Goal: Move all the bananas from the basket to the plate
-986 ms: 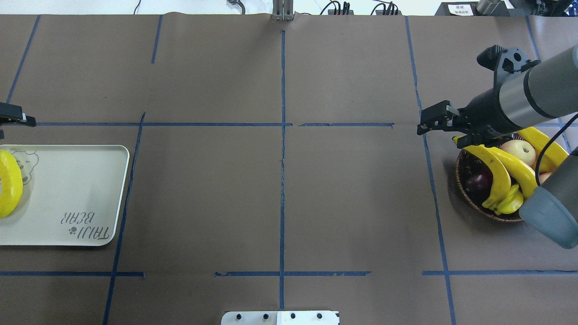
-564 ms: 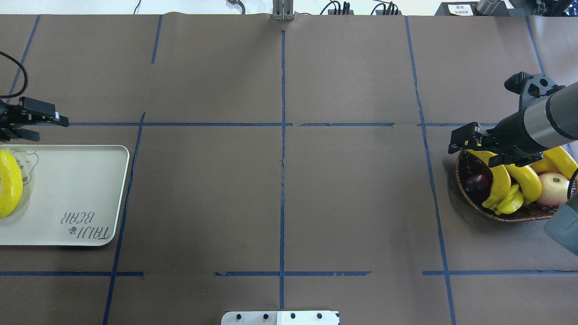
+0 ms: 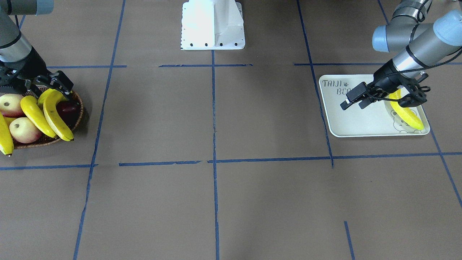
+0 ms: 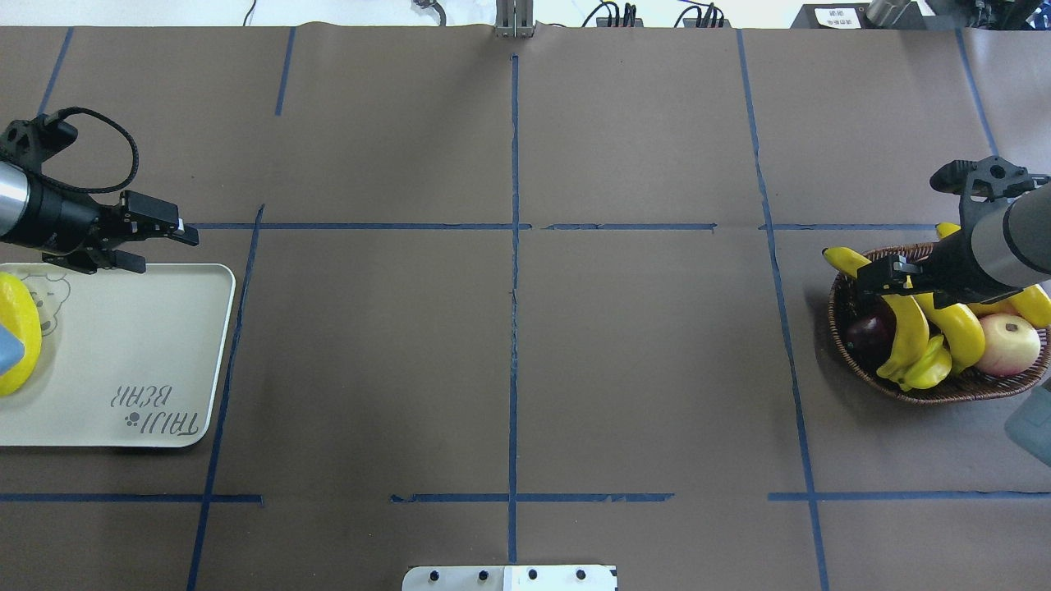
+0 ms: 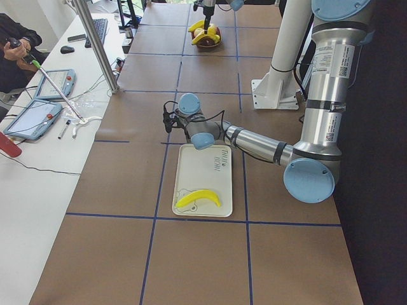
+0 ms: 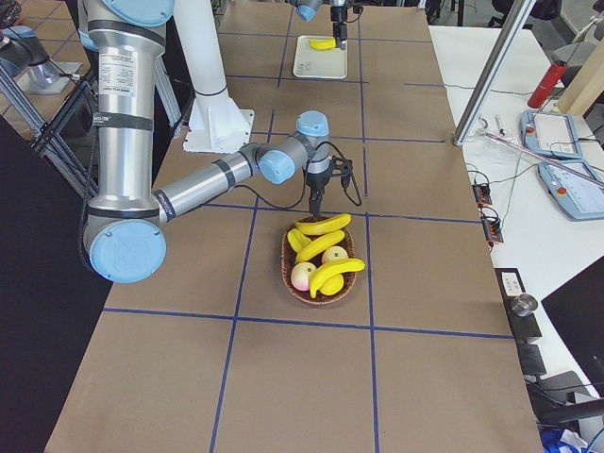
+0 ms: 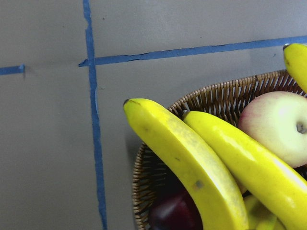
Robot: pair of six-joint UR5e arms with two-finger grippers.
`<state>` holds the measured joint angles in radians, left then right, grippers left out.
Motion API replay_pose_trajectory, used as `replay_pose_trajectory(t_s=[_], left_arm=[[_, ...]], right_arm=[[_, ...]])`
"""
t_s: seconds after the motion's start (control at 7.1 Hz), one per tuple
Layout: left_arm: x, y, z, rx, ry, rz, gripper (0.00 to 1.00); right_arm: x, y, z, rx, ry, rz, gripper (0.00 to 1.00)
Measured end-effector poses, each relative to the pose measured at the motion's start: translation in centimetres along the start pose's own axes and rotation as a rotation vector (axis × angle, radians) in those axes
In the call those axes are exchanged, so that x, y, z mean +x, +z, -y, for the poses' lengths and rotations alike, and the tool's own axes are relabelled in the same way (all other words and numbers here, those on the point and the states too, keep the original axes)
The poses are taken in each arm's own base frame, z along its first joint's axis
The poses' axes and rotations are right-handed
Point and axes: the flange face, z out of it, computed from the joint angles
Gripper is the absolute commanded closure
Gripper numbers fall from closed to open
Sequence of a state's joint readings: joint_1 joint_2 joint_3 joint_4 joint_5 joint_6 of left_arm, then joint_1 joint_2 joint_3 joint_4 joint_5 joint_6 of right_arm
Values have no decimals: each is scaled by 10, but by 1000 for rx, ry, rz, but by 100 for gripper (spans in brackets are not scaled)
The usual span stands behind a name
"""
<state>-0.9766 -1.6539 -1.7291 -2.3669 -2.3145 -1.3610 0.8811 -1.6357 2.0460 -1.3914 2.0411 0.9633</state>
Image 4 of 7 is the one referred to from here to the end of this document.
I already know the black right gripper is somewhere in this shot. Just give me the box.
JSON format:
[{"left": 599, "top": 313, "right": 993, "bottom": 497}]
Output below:
[{"left": 856, "top": 156, "right": 1050, "bottom": 307}]

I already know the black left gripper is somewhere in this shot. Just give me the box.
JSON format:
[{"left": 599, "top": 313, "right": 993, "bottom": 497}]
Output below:
[{"left": 1, "top": 115, "right": 200, "bottom": 274}]

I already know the yellow banana moved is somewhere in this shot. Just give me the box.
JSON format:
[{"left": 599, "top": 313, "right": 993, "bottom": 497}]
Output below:
[
  {"left": 1, "top": 273, "right": 42, "bottom": 396},
  {"left": 822, "top": 246, "right": 929, "bottom": 382}
]

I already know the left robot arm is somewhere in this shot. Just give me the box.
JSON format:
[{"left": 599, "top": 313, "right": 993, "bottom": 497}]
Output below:
[{"left": 1, "top": 106, "right": 200, "bottom": 274}]

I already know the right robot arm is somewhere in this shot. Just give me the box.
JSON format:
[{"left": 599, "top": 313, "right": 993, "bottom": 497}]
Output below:
[{"left": 856, "top": 156, "right": 1050, "bottom": 308}]

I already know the brown wicker basket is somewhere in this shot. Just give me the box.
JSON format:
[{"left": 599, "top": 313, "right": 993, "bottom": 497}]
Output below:
[{"left": 822, "top": 242, "right": 1049, "bottom": 405}]

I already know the yellow banana in basket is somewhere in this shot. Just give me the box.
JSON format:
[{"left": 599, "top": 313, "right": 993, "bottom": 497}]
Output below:
[{"left": 915, "top": 292, "right": 986, "bottom": 375}]

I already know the yellow banana basket edge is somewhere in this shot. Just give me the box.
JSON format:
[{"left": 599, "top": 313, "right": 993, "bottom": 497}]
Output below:
[{"left": 939, "top": 259, "right": 1050, "bottom": 329}]

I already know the yellow starfruit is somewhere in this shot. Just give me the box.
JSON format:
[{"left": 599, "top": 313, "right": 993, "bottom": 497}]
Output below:
[{"left": 889, "top": 334, "right": 953, "bottom": 392}]

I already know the white bear tray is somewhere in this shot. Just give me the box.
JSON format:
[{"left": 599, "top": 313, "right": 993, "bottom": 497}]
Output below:
[{"left": 1, "top": 263, "right": 236, "bottom": 448}]

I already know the aluminium frame post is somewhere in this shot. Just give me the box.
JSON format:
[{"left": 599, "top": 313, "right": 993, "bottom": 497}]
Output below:
[{"left": 494, "top": 0, "right": 536, "bottom": 39}]

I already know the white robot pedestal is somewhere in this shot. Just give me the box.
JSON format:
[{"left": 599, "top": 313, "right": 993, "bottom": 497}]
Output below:
[{"left": 401, "top": 564, "right": 620, "bottom": 590}]

